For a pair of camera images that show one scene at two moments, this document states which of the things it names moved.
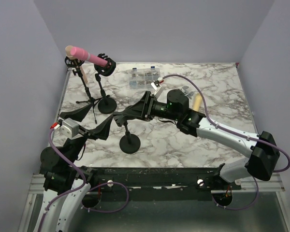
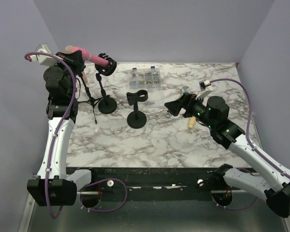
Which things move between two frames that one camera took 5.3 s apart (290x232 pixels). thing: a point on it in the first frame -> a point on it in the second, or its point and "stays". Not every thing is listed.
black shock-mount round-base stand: x=106 y=105 stays
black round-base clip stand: x=129 y=143 -> x=137 y=119
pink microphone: x=81 y=54 stays
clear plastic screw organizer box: x=142 y=79 stays
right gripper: x=142 y=108 -> x=190 y=99
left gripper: x=101 y=131 -> x=72 y=59
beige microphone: x=67 y=51 stays
